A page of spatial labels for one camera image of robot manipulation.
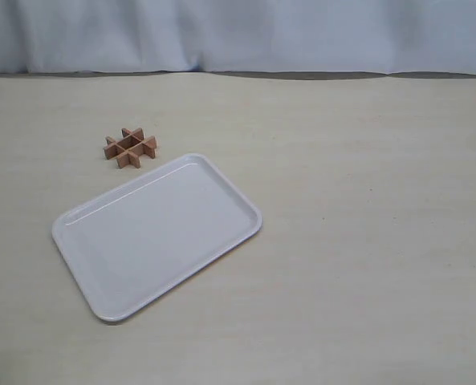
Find white cloth backdrop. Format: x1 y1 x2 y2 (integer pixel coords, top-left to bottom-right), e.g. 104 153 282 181
0 1 476 75

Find notched wooden piece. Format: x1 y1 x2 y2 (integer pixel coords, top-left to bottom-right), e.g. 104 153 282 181
116 144 156 168
121 128 157 159
104 147 125 160
104 136 157 151

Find white plastic tray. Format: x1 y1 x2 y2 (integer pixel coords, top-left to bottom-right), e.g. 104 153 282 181
51 153 262 322

